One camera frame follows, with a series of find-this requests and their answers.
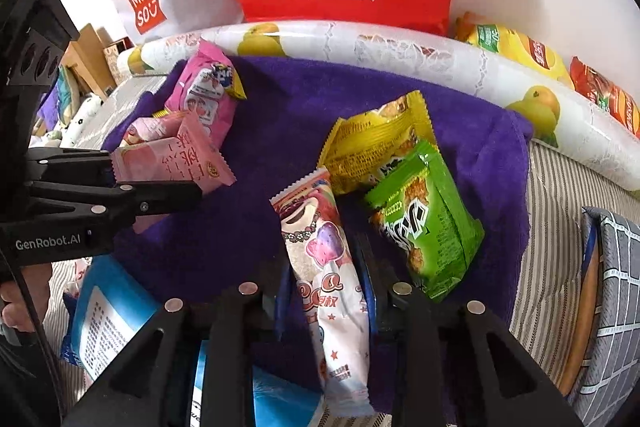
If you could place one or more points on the brown flat board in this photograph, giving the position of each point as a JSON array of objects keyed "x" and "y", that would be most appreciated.
[{"x": 582, "y": 317}]

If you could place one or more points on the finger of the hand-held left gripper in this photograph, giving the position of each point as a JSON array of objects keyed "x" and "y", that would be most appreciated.
[
  {"x": 70, "y": 164},
  {"x": 150, "y": 202}
]

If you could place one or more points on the grey checkered cloth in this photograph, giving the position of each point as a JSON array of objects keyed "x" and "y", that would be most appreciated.
[{"x": 620, "y": 287}]

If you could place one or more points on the yellow snack packet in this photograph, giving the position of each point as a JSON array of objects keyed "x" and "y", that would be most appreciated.
[{"x": 370, "y": 147}]

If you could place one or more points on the fruit print paper roll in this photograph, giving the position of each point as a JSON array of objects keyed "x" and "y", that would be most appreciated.
[{"x": 400, "y": 52}]

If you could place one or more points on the pink cartoon snack packet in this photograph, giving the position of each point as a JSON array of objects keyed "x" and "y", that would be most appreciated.
[{"x": 200, "y": 92}]

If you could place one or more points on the patterned flat box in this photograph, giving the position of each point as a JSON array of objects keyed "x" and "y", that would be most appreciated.
[{"x": 116, "y": 59}]

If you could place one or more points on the green snack packet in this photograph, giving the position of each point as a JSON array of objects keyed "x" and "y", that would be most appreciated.
[{"x": 430, "y": 227}]

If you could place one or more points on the yellow snack bag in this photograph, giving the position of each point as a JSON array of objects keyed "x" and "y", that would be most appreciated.
[{"x": 515, "y": 49}]

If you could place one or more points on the person's left hand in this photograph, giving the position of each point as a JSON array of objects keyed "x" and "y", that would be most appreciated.
[{"x": 20, "y": 302}]

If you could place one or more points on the wooden bed headboard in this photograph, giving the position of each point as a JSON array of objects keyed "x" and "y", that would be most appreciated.
[{"x": 85, "y": 57}]

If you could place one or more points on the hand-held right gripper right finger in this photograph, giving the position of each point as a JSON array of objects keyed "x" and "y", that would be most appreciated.
[{"x": 367, "y": 302}]

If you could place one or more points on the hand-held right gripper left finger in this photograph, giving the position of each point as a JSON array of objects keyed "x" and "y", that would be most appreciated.
[{"x": 240, "y": 322}]

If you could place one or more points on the long white pink snack packet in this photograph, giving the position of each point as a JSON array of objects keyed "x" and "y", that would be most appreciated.
[{"x": 320, "y": 257}]

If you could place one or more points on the blue cardboard box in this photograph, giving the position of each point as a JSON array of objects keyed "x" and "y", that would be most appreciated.
[{"x": 115, "y": 327}]

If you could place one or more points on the pink snack packet red print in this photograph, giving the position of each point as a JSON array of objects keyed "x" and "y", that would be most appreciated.
[{"x": 185, "y": 157}]

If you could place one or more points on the pale pink snack packet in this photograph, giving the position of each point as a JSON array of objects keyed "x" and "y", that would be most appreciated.
[{"x": 145, "y": 132}]

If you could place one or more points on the purple towel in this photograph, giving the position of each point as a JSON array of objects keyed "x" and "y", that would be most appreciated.
[{"x": 280, "y": 117}]

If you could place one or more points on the white floral pillow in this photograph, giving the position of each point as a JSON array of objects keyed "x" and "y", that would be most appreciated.
[{"x": 82, "y": 119}]

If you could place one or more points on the red orange snack bag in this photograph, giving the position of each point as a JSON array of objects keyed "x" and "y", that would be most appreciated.
[{"x": 610, "y": 97}]

